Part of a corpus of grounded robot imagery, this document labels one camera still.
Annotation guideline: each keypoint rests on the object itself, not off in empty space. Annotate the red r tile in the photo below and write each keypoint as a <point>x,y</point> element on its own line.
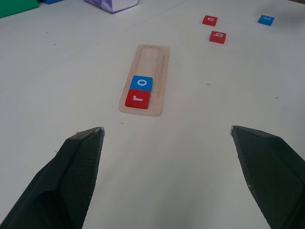
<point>138,99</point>

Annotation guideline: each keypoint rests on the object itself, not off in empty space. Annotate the red o tile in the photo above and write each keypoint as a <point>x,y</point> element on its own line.
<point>210,20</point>

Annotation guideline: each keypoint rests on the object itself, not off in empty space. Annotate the blue o tile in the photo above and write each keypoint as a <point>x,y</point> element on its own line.
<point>142,83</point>

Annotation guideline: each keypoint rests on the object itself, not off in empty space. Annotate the purple and white tissue box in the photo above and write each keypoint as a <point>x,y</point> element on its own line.
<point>112,4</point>

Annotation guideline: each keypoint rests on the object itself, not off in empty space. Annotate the wooden letter tray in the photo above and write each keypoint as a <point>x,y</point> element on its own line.
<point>147,59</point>

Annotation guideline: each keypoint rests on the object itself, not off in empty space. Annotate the red b tile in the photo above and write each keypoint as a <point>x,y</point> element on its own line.
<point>217,37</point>

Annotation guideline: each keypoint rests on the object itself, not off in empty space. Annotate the blue plastic bin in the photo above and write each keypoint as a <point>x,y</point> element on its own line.
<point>53,1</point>

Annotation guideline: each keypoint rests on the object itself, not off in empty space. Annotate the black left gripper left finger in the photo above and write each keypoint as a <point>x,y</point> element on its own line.
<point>71,171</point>

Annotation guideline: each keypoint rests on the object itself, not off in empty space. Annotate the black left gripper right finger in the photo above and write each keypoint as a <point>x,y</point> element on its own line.
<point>274,171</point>

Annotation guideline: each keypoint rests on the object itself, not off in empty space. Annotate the green plastic bin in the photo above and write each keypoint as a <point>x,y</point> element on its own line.
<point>16,6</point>

